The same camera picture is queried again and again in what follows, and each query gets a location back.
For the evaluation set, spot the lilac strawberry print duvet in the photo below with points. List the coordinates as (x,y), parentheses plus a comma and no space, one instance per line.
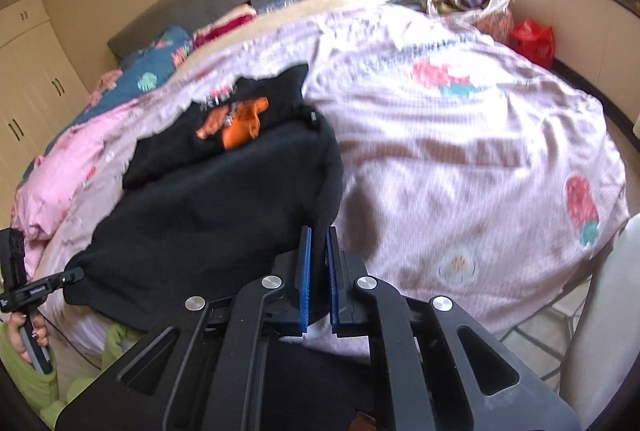
(475,136)

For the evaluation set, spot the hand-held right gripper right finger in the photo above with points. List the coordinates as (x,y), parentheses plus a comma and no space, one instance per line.
(334,283)

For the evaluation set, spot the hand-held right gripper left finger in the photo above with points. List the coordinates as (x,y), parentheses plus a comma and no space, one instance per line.
(304,283)

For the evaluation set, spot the red plastic bag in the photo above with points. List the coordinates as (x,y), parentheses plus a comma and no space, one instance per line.
(532,42)

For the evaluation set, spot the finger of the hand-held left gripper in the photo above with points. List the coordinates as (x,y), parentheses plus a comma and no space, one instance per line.
(67,278)

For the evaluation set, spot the pink quilt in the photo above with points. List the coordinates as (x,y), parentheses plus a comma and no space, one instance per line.
(65,161)

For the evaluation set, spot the green fleece pajamas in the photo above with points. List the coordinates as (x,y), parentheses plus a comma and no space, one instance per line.
(120,343)

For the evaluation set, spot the cream wardrobe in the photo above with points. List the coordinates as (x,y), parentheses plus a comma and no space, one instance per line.
(35,76)

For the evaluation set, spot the teal leaf print blanket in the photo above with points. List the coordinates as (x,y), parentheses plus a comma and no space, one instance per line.
(150,61)

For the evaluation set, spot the person's left forearm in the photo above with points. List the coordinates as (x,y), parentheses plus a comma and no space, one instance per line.
(25,391)

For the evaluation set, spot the beige blanket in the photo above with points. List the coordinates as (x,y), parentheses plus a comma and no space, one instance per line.
(280,16)

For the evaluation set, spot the maroon folded cloth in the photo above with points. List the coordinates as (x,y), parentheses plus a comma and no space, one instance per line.
(220,28)

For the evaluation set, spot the black sweatshirt with orange cuffs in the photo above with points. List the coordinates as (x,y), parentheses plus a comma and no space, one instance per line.
(200,221)

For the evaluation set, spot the person's left hand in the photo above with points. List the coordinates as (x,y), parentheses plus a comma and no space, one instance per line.
(22,336)

